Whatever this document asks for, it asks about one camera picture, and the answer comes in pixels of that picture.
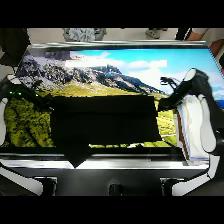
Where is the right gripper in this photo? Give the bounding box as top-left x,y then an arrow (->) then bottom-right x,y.
157,85 -> 188,113

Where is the black T-shirt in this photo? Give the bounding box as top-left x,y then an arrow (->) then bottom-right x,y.
49,94 -> 165,169

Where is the grey patterned garment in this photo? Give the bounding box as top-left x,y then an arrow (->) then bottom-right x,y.
62,27 -> 108,43

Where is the silver frame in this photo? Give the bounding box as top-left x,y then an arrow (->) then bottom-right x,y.
0,152 -> 224,197

